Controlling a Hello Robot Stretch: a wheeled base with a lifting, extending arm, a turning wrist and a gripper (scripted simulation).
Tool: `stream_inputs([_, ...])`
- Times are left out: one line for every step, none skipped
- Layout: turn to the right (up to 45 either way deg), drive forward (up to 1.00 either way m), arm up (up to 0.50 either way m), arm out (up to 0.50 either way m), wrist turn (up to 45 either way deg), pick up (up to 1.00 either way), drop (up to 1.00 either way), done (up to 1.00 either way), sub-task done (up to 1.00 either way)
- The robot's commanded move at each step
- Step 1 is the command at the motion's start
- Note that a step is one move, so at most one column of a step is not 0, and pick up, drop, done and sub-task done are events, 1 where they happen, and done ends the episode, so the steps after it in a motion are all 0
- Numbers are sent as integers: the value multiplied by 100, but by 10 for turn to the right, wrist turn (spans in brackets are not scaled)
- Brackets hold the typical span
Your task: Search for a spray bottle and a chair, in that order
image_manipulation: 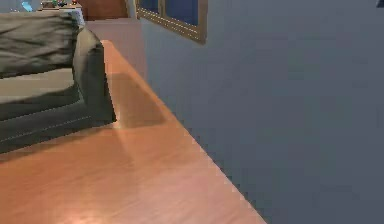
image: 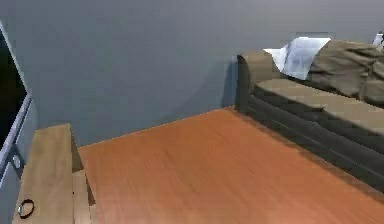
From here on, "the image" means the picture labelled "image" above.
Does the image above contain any small white object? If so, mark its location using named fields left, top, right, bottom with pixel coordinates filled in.
left=372, top=30, right=384, bottom=49

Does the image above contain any black ring-shaped watch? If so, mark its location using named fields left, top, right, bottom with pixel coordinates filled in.
left=17, top=198, right=36, bottom=220

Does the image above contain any brown sofa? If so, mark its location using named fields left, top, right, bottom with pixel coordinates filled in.
left=235, top=39, right=384, bottom=194

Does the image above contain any black television set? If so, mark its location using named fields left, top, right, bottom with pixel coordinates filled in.
left=0, top=21, right=33, bottom=188

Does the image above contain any light wooden television stand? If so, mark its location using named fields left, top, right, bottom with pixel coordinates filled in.
left=11, top=123, right=98, bottom=224

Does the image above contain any white cloth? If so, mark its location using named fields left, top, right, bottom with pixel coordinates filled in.
left=263, top=36, right=332, bottom=81

